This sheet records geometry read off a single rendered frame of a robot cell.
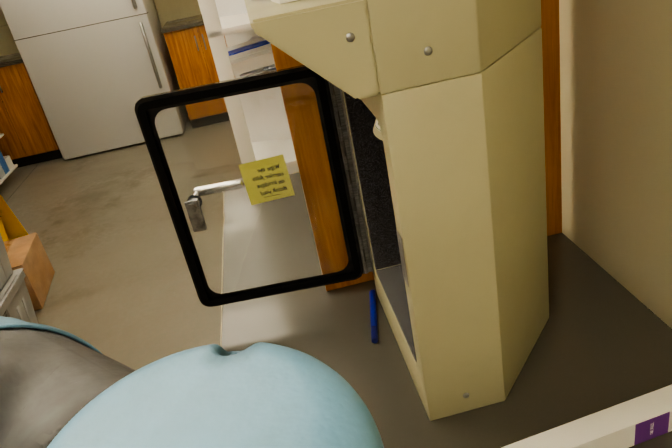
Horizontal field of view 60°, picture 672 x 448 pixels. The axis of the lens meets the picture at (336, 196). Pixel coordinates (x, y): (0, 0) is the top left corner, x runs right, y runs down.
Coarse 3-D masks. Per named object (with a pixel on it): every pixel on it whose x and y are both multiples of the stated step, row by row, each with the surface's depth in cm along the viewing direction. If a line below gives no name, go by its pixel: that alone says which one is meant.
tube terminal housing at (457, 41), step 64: (384, 0) 56; (448, 0) 57; (512, 0) 66; (384, 64) 59; (448, 64) 60; (512, 64) 68; (384, 128) 63; (448, 128) 63; (512, 128) 70; (448, 192) 66; (512, 192) 73; (448, 256) 70; (512, 256) 76; (448, 320) 74; (512, 320) 79; (448, 384) 78; (512, 384) 83
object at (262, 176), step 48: (144, 96) 90; (240, 96) 90; (288, 96) 91; (192, 144) 93; (240, 144) 93; (288, 144) 94; (192, 192) 96; (240, 192) 97; (288, 192) 98; (240, 240) 101; (288, 240) 101; (336, 240) 102; (240, 288) 105
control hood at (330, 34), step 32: (256, 0) 71; (320, 0) 60; (352, 0) 56; (256, 32) 56; (288, 32) 56; (320, 32) 57; (352, 32) 57; (320, 64) 58; (352, 64) 58; (352, 96) 60
